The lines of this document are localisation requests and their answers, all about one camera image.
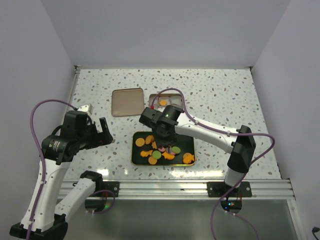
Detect green sandwich cookie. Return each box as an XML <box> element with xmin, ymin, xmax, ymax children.
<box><xmin>171</xmin><ymin>146</ymin><xmax>181</xmax><ymax>155</ymax></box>
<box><xmin>152</xmin><ymin>150</ymin><xmax>162</xmax><ymax>160</ymax></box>

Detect orange dotted round cookie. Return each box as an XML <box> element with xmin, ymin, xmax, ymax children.
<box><xmin>135</xmin><ymin>137</ymin><xmax>145</xmax><ymax>147</ymax></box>

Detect silver metal tongs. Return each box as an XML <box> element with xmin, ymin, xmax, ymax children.
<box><xmin>164</xmin><ymin>145</ymin><xmax>175</xmax><ymax>155</ymax></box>

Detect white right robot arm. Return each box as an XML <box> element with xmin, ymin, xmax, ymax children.
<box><xmin>139</xmin><ymin>105</ymin><xmax>256</xmax><ymax>197</ymax></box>

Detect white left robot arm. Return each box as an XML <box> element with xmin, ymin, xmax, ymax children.
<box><xmin>9</xmin><ymin>110</ymin><xmax>116</xmax><ymax>240</ymax></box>

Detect orange flower cookie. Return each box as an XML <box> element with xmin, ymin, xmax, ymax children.
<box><xmin>145</xmin><ymin>135</ymin><xmax>155</xmax><ymax>145</ymax></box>

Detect gold cookie tin box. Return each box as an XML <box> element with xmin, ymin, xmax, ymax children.
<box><xmin>148</xmin><ymin>93</ymin><xmax>183</xmax><ymax>112</ymax></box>

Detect orange scalloped cookie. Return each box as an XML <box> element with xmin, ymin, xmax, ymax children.
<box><xmin>151</xmin><ymin>141</ymin><xmax>158</xmax><ymax>149</ymax></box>

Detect pink sandwich cookie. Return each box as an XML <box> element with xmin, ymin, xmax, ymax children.
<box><xmin>158</xmin><ymin>147</ymin><xmax>166</xmax><ymax>153</ymax></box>

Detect gold tin lid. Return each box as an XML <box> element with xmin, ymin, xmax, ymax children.
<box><xmin>111</xmin><ymin>88</ymin><xmax>145</xmax><ymax>117</ymax></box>

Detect orange fish cookie centre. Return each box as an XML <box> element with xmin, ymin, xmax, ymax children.
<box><xmin>162</xmin><ymin>151</ymin><xmax>175</xmax><ymax>161</ymax></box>

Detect orange fish cookie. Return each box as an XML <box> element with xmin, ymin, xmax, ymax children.
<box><xmin>140</xmin><ymin>150</ymin><xmax>153</xmax><ymax>158</ymax></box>
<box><xmin>162</xmin><ymin>151</ymin><xmax>175</xmax><ymax>161</ymax></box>
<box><xmin>182</xmin><ymin>152</ymin><xmax>195</xmax><ymax>165</ymax></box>

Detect dark green gold-rimmed tray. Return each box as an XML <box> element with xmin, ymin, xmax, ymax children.
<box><xmin>131</xmin><ymin>131</ymin><xmax>196</xmax><ymax>167</ymax></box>

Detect orange fish cookie left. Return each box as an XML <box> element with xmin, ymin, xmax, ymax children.
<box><xmin>140</xmin><ymin>150</ymin><xmax>153</xmax><ymax>158</ymax></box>

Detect plain orange round cookie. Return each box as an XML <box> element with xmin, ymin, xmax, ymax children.
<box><xmin>148</xmin><ymin>156</ymin><xmax>158</xmax><ymax>165</ymax></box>

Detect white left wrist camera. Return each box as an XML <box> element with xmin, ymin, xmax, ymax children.
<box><xmin>77</xmin><ymin>103</ymin><xmax>93</xmax><ymax>116</ymax></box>

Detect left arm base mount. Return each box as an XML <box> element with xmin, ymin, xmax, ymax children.
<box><xmin>101</xmin><ymin>181</ymin><xmax>120</xmax><ymax>198</ymax></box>

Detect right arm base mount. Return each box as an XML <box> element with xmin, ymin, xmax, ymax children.
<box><xmin>206</xmin><ymin>181</ymin><xmax>253</xmax><ymax>198</ymax></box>

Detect aluminium table rail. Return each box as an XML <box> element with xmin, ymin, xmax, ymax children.
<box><xmin>59</xmin><ymin>177</ymin><xmax>293</xmax><ymax>201</ymax></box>

